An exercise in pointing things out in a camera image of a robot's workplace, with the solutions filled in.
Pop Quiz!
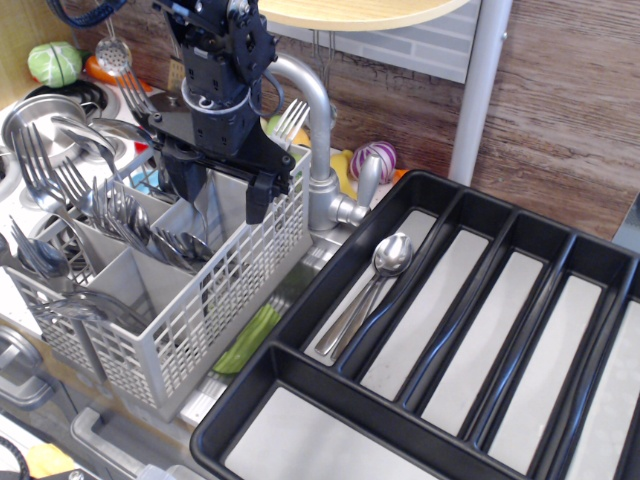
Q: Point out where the grey plastic cutlery basket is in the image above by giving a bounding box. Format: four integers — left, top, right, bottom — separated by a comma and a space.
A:
3, 142, 314, 424

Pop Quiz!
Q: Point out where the steel pot lid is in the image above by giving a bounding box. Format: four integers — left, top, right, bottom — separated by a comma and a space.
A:
1, 94, 87, 167

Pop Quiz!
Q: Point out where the round wooden shelf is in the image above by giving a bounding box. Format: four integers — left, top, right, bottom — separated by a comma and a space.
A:
258, 0, 467, 32

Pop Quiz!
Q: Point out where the silver spoon in tray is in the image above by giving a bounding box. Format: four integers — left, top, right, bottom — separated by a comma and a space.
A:
331, 277, 390, 361
314, 232, 414, 356

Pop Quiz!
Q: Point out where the grey metal shelf post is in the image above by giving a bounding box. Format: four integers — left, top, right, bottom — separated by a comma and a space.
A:
448, 0, 513, 186

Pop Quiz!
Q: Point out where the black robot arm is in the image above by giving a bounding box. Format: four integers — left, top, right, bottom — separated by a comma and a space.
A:
135, 1, 295, 224

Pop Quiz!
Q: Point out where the toy yellow banana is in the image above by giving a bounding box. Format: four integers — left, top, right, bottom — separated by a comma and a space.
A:
330, 150, 357, 199

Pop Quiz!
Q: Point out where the large fork at left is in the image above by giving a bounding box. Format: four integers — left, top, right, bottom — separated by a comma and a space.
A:
11, 123, 100, 273

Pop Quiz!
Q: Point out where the fork at basket back corner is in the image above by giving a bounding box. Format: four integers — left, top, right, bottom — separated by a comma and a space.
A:
270, 99, 310, 151

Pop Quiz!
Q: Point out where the toy red onion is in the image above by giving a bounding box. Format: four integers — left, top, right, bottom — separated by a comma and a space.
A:
348, 140, 399, 184

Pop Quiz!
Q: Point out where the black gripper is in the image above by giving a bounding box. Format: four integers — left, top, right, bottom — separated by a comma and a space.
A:
133, 85, 294, 225

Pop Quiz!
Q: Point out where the large serving spoon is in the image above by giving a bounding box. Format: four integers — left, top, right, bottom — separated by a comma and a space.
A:
51, 116, 154, 178

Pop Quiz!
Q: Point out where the hanging small grater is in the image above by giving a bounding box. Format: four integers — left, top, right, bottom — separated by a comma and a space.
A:
167, 48, 185, 92

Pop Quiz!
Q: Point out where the toy green cabbage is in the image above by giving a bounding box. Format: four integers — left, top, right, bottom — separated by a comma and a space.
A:
27, 41, 83, 88

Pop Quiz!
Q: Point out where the yellow toy at bottom left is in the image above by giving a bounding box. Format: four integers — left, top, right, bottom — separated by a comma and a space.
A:
26, 444, 75, 479

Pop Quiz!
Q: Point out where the black cutlery tray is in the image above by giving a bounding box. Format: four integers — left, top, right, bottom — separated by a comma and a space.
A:
191, 171, 639, 479

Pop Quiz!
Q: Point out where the small silver spoon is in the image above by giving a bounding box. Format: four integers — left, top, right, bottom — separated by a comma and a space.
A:
168, 198, 213, 263

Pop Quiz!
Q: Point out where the silver kitchen faucet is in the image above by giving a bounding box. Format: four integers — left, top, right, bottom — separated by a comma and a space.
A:
269, 54, 382, 231

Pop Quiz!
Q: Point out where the green toy vegetable in sink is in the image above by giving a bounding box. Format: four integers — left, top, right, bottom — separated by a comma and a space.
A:
213, 304, 281, 375

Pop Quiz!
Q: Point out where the spoon at basket front left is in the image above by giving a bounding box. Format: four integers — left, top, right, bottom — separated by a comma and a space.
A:
11, 217, 70, 279

